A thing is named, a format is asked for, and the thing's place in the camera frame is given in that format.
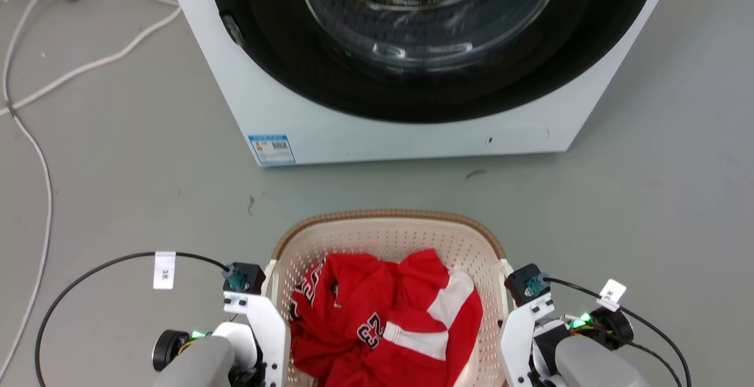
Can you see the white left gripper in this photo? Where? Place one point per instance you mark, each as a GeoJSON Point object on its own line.
{"type": "Point", "coordinates": [265, 322]}

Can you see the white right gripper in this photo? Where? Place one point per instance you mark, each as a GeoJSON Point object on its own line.
{"type": "Point", "coordinates": [517, 334]}

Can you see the beige perforated plastic laundry basket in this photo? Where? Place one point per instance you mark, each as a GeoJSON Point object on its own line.
{"type": "Point", "coordinates": [389, 237]}

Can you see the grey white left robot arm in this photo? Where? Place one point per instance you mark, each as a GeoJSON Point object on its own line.
{"type": "Point", "coordinates": [200, 360]}

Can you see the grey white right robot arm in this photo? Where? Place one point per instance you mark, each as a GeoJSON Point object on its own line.
{"type": "Point", "coordinates": [589, 360]}

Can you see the red white basketball jersey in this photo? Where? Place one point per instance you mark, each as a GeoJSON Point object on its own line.
{"type": "Point", "coordinates": [353, 293]}

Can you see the blue white energy label sticker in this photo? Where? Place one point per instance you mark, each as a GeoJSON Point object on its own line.
{"type": "Point", "coordinates": [272, 149]}

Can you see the white front-load washing machine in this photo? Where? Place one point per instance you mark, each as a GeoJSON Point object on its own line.
{"type": "Point", "coordinates": [412, 136]}

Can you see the black round glass washer door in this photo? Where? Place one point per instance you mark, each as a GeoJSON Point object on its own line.
{"type": "Point", "coordinates": [283, 51]}

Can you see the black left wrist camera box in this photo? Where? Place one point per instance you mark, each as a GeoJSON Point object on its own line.
{"type": "Point", "coordinates": [244, 278]}

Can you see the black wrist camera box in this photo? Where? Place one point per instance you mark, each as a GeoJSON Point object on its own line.
{"type": "Point", "coordinates": [244, 278]}
{"type": "Point", "coordinates": [524, 284]}

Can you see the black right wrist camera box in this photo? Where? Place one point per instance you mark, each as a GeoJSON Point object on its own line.
{"type": "Point", "coordinates": [524, 284]}

